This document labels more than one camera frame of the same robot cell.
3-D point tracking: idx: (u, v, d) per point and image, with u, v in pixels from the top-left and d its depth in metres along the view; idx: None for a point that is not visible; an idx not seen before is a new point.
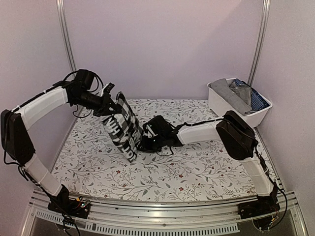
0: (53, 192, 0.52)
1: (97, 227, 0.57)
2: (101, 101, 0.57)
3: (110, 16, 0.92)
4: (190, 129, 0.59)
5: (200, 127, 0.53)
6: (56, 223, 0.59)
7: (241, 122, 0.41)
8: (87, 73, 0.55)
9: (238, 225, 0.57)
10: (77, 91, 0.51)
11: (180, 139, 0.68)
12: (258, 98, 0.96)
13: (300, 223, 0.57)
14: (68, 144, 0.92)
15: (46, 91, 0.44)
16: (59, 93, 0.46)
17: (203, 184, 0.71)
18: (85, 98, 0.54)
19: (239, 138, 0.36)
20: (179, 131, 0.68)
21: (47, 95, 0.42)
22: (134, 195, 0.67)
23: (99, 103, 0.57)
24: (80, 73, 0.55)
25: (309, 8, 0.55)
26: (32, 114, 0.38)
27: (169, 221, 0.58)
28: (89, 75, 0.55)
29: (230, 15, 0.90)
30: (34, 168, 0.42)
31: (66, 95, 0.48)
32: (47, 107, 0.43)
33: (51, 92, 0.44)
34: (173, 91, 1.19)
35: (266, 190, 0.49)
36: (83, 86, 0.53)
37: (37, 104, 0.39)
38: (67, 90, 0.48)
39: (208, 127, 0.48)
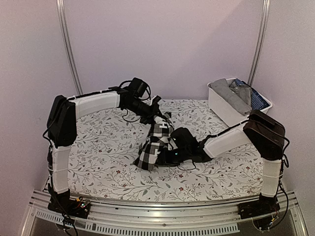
0: (58, 191, 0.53)
1: (96, 226, 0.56)
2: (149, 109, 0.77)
3: (110, 17, 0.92)
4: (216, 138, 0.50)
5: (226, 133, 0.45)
6: (56, 223, 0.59)
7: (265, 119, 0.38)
8: (141, 85, 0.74)
9: (238, 225, 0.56)
10: (129, 98, 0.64)
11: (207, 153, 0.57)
12: (258, 98, 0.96)
13: (300, 223, 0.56)
14: None
15: (102, 92, 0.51)
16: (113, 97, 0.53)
17: (202, 184, 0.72)
18: (136, 104, 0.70)
19: (270, 136, 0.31)
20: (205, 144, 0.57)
21: (101, 97, 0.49)
22: (134, 195, 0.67)
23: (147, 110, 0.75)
24: (133, 82, 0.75)
25: (309, 8, 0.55)
26: (83, 107, 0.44)
27: (169, 221, 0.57)
28: (141, 88, 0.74)
29: (230, 15, 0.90)
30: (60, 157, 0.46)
31: (118, 100, 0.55)
32: (100, 105, 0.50)
33: (107, 94, 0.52)
34: (173, 91, 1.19)
35: (272, 191, 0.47)
36: (135, 94, 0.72)
37: (90, 101, 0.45)
38: (121, 96, 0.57)
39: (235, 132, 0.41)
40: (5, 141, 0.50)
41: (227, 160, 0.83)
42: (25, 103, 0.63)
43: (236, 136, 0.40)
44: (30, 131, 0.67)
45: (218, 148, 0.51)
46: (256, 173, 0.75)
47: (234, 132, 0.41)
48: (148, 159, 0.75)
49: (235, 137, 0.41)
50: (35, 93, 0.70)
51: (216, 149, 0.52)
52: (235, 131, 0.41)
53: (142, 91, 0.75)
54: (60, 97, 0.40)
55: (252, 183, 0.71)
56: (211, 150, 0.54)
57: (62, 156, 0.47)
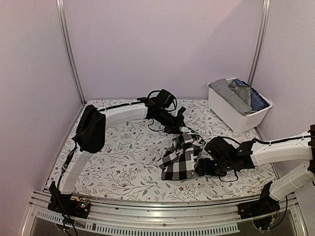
0: (61, 190, 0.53)
1: (97, 227, 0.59)
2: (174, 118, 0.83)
3: (110, 17, 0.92)
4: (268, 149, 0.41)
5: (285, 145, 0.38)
6: (56, 223, 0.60)
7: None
8: (168, 96, 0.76)
9: (238, 225, 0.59)
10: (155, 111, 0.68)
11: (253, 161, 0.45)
12: (258, 98, 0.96)
13: (299, 223, 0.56)
14: (68, 144, 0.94)
15: (131, 103, 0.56)
16: (141, 108, 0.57)
17: (203, 184, 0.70)
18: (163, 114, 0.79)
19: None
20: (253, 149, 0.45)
21: (131, 107, 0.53)
22: (134, 195, 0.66)
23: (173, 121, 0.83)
24: (161, 93, 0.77)
25: (309, 8, 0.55)
26: (112, 118, 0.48)
27: (169, 221, 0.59)
28: (168, 98, 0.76)
29: (230, 15, 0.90)
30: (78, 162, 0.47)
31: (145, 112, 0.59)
32: (127, 117, 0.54)
33: (135, 106, 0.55)
34: (173, 91, 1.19)
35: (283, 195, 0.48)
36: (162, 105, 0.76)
37: (119, 112, 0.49)
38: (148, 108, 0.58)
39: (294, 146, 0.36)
40: (4, 141, 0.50)
41: None
42: (26, 103, 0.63)
43: (298, 150, 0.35)
44: (30, 131, 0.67)
45: (268, 159, 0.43)
46: (256, 173, 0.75)
47: (294, 146, 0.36)
48: (186, 166, 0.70)
49: (293, 151, 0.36)
50: (35, 93, 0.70)
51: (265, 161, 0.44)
52: (297, 144, 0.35)
53: (170, 102, 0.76)
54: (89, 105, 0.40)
55: (252, 183, 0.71)
56: (256, 161, 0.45)
57: (82, 161, 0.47)
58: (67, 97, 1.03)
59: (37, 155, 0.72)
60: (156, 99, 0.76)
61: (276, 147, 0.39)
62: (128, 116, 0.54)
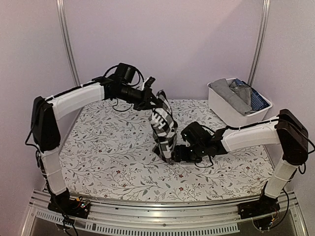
0: (56, 192, 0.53)
1: (97, 227, 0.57)
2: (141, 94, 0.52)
3: (110, 17, 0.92)
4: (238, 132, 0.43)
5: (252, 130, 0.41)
6: (56, 223, 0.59)
7: (296, 121, 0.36)
8: (128, 68, 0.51)
9: (238, 225, 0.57)
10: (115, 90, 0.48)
11: (225, 146, 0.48)
12: (258, 98, 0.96)
13: (299, 223, 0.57)
14: (68, 144, 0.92)
15: (82, 85, 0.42)
16: (96, 89, 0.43)
17: (203, 184, 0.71)
18: (126, 92, 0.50)
19: (299, 139, 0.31)
20: (225, 135, 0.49)
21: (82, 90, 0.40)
22: (134, 195, 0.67)
23: (140, 98, 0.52)
24: (119, 66, 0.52)
25: (309, 8, 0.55)
26: (64, 107, 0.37)
27: (169, 221, 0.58)
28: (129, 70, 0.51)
29: (230, 16, 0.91)
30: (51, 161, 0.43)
31: (103, 92, 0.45)
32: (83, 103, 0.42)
33: (89, 87, 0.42)
34: (173, 91, 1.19)
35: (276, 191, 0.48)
36: (123, 82, 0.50)
37: (72, 97, 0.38)
38: (105, 87, 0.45)
39: (264, 130, 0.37)
40: (4, 141, 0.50)
41: (227, 160, 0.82)
42: (26, 103, 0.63)
43: (265, 133, 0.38)
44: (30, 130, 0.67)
45: (238, 143, 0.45)
46: (256, 173, 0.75)
47: (261, 130, 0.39)
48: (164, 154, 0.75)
49: (261, 134, 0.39)
50: (35, 93, 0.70)
51: (237, 145, 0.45)
52: (264, 128, 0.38)
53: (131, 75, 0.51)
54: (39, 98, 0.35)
55: (252, 183, 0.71)
56: (229, 146, 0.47)
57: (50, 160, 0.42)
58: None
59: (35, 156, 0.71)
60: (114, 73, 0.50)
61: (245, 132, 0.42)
62: (82, 103, 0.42)
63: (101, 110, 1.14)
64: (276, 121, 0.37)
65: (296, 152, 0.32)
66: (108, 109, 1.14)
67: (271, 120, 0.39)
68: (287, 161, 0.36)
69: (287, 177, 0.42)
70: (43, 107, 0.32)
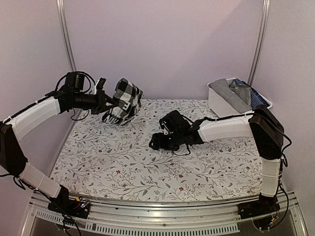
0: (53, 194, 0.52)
1: (97, 227, 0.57)
2: (96, 100, 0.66)
3: (110, 17, 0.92)
4: (213, 125, 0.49)
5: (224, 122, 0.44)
6: (56, 223, 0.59)
7: (273, 118, 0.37)
8: (76, 76, 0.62)
9: (238, 225, 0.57)
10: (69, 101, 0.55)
11: (201, 135, 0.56)
12: (258, 98, 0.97)
13: (300, 223, 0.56)
14: (68, 144, 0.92)
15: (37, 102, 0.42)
16: (51, 103, 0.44)
17: (203, 184, 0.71)
18: (80, 100, 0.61)
19: (274, 135, 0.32)
20: (202, 126, 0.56)
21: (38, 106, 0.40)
22: (134, 195, 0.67)
23: (95, 102, 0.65)
24: (68, 78, 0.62)
25: (309, 8, 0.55)
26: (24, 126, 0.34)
27: (169, 221, 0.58)
28: (78, 79, 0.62)
29: (230, 16, 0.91)
30: (30, 174, 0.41)
31: (57, 105, 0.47)
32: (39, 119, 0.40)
33: (43, 103, 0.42)
34: (173, 91, 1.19)
35: (272, 191, 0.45)
36: (75, 90, 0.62)
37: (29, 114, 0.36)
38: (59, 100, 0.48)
39: (237, 123, 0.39)
40: None
41: (227, 160, 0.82)
42: (26, 103, 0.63)
43: (238, 127, 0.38)
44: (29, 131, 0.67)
45: (212, 134, 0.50)
46: (256, 173, 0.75)
47: (235, 123, 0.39)
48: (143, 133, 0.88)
49: (236, 127, 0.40)
50: (34, 93, 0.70)
51: (211, 135, 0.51)
52: (238, 121, 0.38)
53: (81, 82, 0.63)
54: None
55: (252, 183, 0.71)
56: (204, 135, 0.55)
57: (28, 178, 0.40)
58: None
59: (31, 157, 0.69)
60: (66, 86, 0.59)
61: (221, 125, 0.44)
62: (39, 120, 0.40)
63: None
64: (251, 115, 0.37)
65: (269, 148, 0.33)
66: None
67: (246, 114, 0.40)
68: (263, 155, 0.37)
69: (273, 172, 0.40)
70: (3, 129, 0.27)
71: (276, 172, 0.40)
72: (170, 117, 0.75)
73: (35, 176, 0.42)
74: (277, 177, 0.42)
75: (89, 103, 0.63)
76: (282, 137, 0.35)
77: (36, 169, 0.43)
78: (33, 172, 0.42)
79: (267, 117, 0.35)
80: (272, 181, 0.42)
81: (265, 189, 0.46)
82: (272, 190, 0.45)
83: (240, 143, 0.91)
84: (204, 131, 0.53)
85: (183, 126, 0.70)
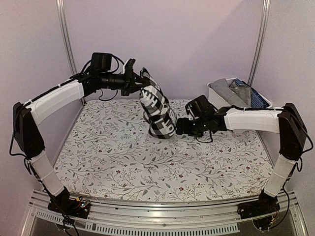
0: (54, 191, 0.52)
1: (97, 227, 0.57)
2: (124, 79, 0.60)
3: (110, 16, 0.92)
4: (244, 114, 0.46)
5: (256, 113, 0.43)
6: (56, 223, 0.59)
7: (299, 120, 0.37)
8: (102, 57, 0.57)
9: (238, 225, 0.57)
10: (95, 81, 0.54)
11: (226, 123, 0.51)
12: (258, 98, 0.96)
13: (299, 223, 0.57)
14: (68, 144, 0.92)
15: (60, 85, 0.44)
16: (75, 87, 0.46)
17: (203, 184, 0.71)
18: (107, 80, 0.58)
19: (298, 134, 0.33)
20: (228, 111, 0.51)
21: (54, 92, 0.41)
22: (134, 195, 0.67)
23: (123, 81, 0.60)
24: (93, 59, 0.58)
25: (309, 8, 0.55)
26: (43, 110, 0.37)
27: (169, 221, 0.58)
28: (103, 60, 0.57)
29: (230, 15, 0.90)
30: (41, 165, 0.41)
31: (81, 89, 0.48)
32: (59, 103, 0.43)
33: (66, 86, 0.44)
34: (173, 91, 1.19)
35: (275, 191, 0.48)
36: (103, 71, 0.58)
37: (48, 100, 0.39)
38: (81, 83, 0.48)
39: (267, 117, 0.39)
40: (4, 141, 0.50)
41: (227, 160, 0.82)
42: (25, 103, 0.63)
43: (268, 121, 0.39)
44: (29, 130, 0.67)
45: (240, 123, 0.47)
46: (256, 173, 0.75)
47: (264, 116, 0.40)
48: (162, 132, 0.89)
49: (267, 120, 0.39)
50: (35, 93, 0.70)
51: (238, 124, 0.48)
52: (267, 114, 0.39)
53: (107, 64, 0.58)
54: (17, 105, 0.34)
55: (252, 183, 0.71)
56: (229, 123, 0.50)
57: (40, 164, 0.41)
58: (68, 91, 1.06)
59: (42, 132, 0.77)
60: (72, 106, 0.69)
61: (252, 115, 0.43)
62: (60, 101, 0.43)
63: (100, 110, 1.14)
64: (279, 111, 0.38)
65: (293, 147, 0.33)
66: (108, 109, 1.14)
67: (276, 109, 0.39)
68: (283, 155, 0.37)
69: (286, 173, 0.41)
70: (22, 112, 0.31)
71: (285, 173, 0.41)
72: (196, 101, 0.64)
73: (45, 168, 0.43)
74: (284, 179, 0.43)
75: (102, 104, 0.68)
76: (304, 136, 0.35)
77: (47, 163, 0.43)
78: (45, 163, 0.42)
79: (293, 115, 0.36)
80: (278, 180, 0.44)
81: (270, 186, 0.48)
82: (276, 189, 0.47)
83: (240, 143, 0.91)
84: (233, 118, 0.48)
85: (209, 110, 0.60)
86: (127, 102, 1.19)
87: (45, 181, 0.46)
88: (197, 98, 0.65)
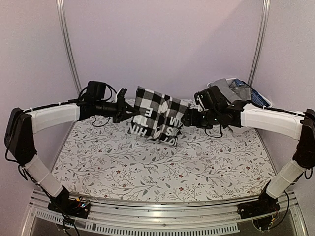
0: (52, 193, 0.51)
1: (97, 227, 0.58)
2: (116, 106, 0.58)
3: (110, 17, 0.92)
4: (263, 113, 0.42)
5: (276, 114, 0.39)
6: (56, 223, 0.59)
7: None
8: (97, 85, 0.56)
9: (238, 225, 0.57)
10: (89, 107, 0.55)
11: (241, 119, 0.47)
12: (258, 98, 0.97)
13: (299, 223, 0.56)
14: (68, 144, 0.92)
15: (60, 104, 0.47)
16: (73, 108, 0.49)
17: (203, 184, 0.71)
18: (100, 107, 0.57)
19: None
20: (245, 108, 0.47)
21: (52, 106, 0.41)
22: (134, 195, 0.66)
23: (115, 108, 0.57)
24: (90, 85, 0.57)
25: (308, 8, 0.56)
26: (41, 121, 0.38)
27: (169, 221, 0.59)
28: (99, 85, 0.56)
29: (230, 15, 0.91)
30: (36, 168, 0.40)
31: (78, 112, 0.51)
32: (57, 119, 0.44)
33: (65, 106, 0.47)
34: (173, 91, 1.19)
35: (277, 192, 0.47)
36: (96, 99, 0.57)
37: (48, 113, 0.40)
38: (80, 107, 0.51)
39: (287, 121, 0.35)
40: (4, 141, 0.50)
41: (227, 160, 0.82)
42: (25, 103, 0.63)
43: (288, 126, 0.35)
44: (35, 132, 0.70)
45: (257, 123, 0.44)
46: (256, 173, 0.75)
47: (285, 119, 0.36)
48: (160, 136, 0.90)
49: (284, 125, 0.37)
50: (35, 93, 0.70)
51: (254, 123, 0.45)
52: (288, 118, 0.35)
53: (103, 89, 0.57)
54: (16, 111, 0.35)
55: (252, 183, 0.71)
56: (245, 121, 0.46)
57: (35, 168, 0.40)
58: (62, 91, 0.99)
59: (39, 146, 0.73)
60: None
61: (272, 117, 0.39)
62: (57, 118, 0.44)
63: None
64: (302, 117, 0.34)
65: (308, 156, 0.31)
66: None
67: (298, 114, 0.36)
68: (298, 162, 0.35)
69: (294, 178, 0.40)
70: (21, 117, 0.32)
71: (290, 178, 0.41)
72: (208, 91, 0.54)
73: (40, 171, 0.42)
74: (289, 183, 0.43)
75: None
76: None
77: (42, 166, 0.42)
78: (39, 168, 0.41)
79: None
80: (283, 183, 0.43)
81: (272, 188, 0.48)
82: (279, 191, 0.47)
83: (240, 143, 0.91)
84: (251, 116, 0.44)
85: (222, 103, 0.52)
86: (127, 102, 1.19)
87: (42, 183, 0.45)
88: (209, 88, 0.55)
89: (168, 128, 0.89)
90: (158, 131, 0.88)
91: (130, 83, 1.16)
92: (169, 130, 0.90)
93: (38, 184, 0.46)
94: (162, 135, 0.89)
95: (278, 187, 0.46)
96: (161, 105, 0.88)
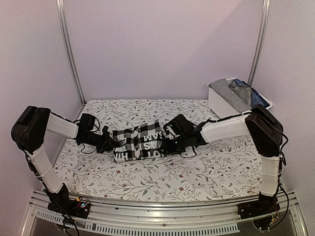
0: (53, 191, 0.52)
1: (97, 227, 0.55)
2: (104, 138, 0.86)
3: (110, 16, 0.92)
4: (216, 126, 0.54)
5: (227, 122, 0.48)
6: (56, 223, 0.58)
7: (269, 115, 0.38)
8: (89, 117, 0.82)
9: (238, 225, 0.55)
10: (84, 133, 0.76)
11: (204, 136, 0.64)
12: (258, 98, 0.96)
13: (299, 223, 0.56)
14: (68, 144, 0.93)
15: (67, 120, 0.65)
16: (73, 126, 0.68)
17: (203, 184, 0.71)
18: (91, 137, 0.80)
19: (270, 132, 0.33)
20: (203, 128, 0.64)
21: (54, 114, 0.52)
22: (134, 195, 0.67)
23: (103, 139, 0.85)
24: (82, 119, 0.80)
25: (309, 8, 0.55)
26: (50, 122, 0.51)
27: (169, 221, 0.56)
28: (90, 119, 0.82)
29: (230, 15, 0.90)
30: (40, 161, 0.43)
31: (74, 131, 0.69)
32: (64, 128, 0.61)
33: (69, 123, 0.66)
34: (173, 90, 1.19)
35: (271, 190, 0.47)
36: (87, 128, 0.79)
37: (56, 119, 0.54)
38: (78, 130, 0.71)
39: (236, 123, 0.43)
40: (4, 140, 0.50)
41: (227, 160, 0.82)
42: (26, 103, 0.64)
43: (241, 126, 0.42)
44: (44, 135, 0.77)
45: (216, 133, 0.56)
46: (256, 173, 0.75)
47: (235, 122, 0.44)
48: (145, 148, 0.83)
49: (236, 127, 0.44)
50: (35, 93, 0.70)
51: (212, 134, 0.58)
52: (236, 120, 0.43)
53: (93, 123, 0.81)
54: (29, 107, 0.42)
55: (252, 183, 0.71)
56: (206, 135, 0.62)
57: (41, 161, 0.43)
58: (67, 102, 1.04)
59: (47, 138, 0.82)
60: (80, 121, 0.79)
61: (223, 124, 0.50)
62: (63, 129, 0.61)
63: (101, 110, 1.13)
64: (249, 114, 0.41)
65: (267, 144, 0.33)
66: (108, 109, 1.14)
67: (243, 113, 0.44)
68: (262, 153, 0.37)
69: (276, 171, 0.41)
70: (41, 110, 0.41)
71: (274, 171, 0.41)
72: (175, 121, 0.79)
73: (45, 162, 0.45)
74: (277, 175, 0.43)
75: (97, 139, 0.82)
76: (278, 134, 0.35)
77: (46, 157, 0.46)
78: (44, 159, 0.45)
79: (263, 116, 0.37)
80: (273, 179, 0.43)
81: (265, 187, 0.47)
82: (272, 189, 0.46)
83: (240, 143, 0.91)
84: (207, 131, 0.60)
85: (187, 128, 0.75)
86: (127, 102, 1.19)
87: (44, 179, 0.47)
88: (176, 118, 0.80)
89: (141, 134, 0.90)
90: (138, 149, 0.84)
91: (130, 83, 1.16)
92: (143, 137, 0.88)
93: (41, 180, 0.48)
94: (135, 141, 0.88)
95: (270, 184, 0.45)
96: (134, 133, 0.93)
